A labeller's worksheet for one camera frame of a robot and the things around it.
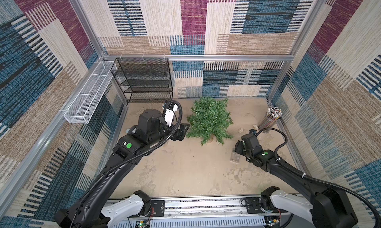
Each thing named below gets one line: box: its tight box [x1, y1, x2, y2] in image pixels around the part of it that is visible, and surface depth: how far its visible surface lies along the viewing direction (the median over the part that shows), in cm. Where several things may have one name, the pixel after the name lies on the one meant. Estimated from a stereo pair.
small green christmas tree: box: [185, 97, 234, 146], surface depth 77 cm
